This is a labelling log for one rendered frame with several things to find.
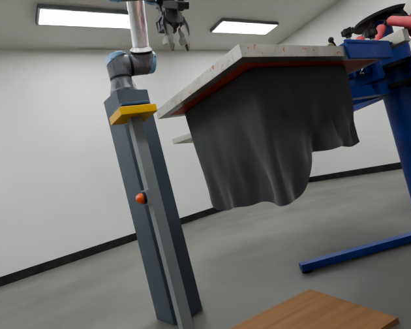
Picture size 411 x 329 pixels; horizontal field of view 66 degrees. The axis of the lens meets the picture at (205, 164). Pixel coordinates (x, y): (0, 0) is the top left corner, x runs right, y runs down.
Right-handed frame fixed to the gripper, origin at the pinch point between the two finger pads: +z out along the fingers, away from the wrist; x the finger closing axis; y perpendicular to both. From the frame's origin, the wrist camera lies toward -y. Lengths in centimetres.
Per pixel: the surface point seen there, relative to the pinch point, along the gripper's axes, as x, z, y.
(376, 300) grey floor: -55, 114, -12
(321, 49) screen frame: -31.7, 16.5, -32.4
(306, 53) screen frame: -23.2, 18.0, -32.3
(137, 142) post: 21.5, 30.6, 7.7
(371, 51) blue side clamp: -59, 18, -34
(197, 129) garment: -6.2, 28.5, 12.1
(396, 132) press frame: -133, 50, -1
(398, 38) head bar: -78, 13, -36
